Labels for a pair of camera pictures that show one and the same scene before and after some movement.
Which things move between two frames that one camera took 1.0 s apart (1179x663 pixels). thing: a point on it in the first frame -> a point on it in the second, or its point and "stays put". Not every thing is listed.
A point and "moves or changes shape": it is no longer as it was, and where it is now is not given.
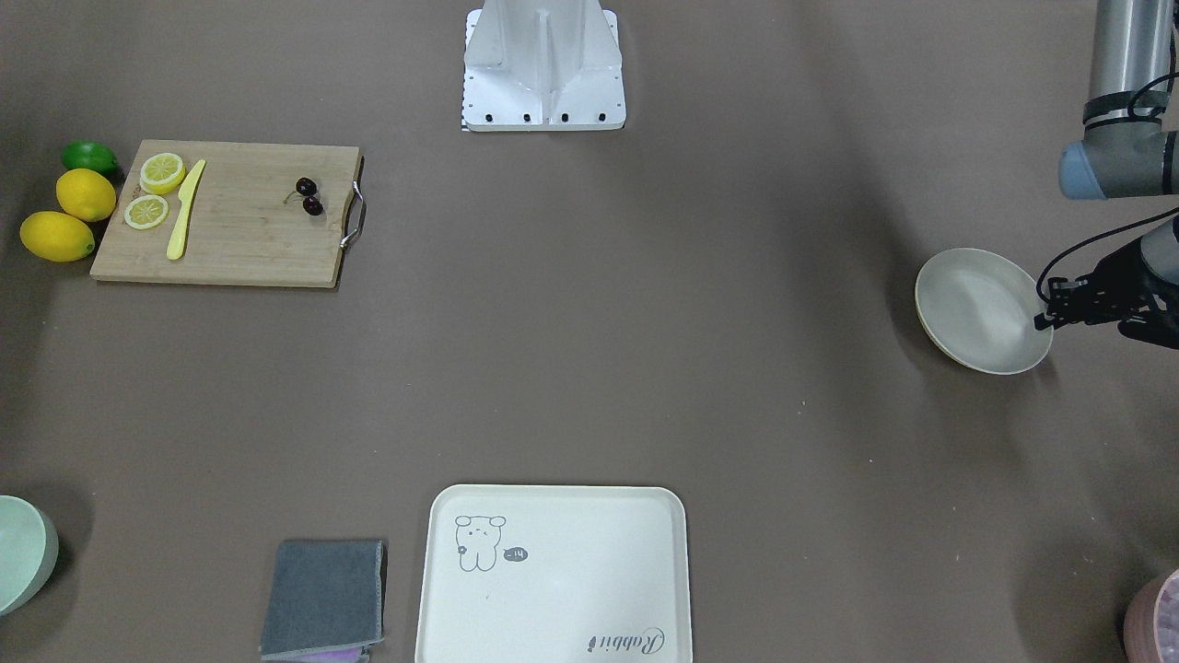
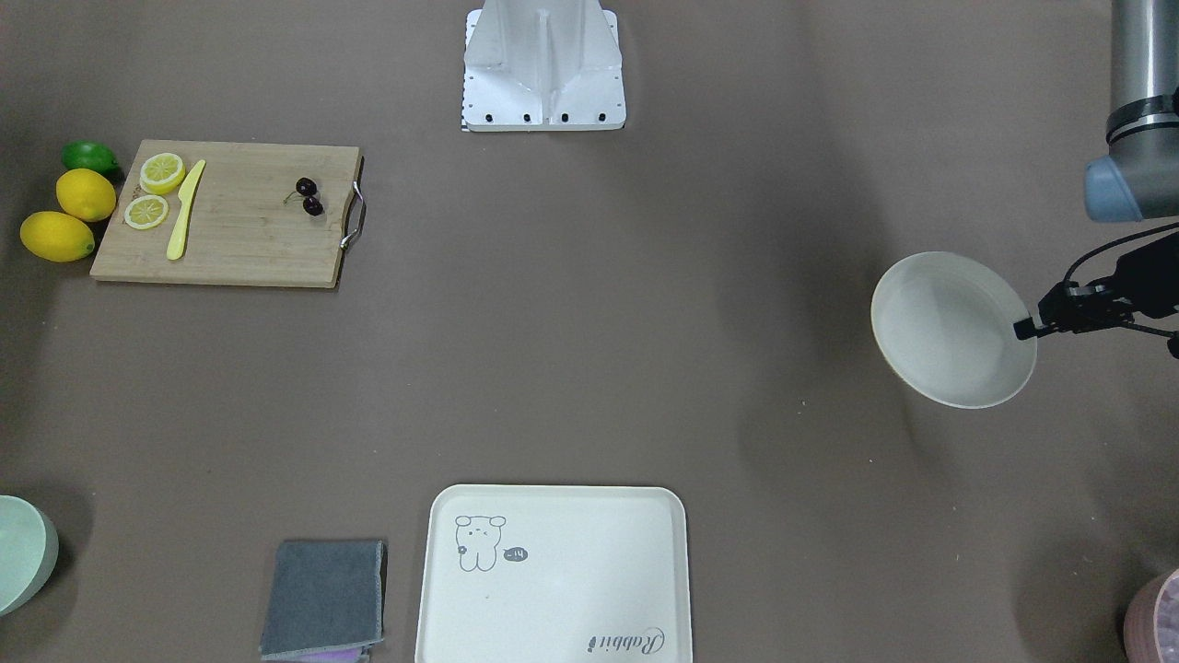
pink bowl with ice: [1151, 622] stays put
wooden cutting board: [259, 215] stays put
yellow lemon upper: [85, 195] stays put
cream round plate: [982, 312] moves or changes shape
